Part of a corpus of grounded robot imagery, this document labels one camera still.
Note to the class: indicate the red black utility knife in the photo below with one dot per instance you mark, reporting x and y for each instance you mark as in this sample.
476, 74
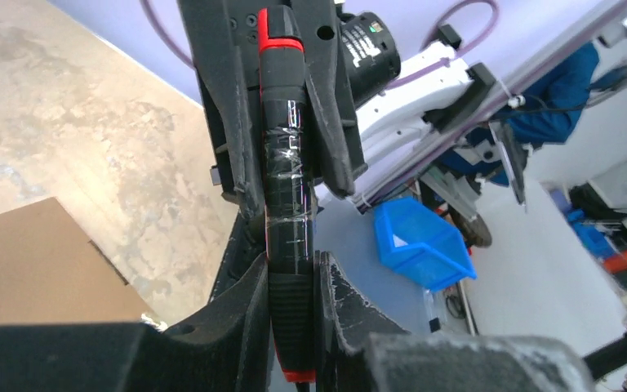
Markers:
288, 213

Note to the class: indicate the blue plastic parts bin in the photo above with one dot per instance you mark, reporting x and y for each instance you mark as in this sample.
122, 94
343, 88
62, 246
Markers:
420, 245

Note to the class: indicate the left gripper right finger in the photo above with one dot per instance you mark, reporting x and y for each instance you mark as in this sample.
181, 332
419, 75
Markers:
359, 348

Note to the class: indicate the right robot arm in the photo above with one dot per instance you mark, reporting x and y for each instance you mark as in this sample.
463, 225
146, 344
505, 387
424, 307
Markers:
372, 121

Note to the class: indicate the person in blue clothes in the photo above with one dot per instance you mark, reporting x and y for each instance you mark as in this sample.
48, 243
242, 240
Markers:
550, 114

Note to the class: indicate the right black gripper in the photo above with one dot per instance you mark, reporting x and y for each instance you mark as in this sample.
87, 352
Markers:
225, 40

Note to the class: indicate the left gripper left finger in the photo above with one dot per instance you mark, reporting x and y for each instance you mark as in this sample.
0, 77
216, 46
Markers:
222, 347

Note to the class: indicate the brown cardboard express box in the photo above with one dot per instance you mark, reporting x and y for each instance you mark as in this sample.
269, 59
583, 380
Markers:
52, 272

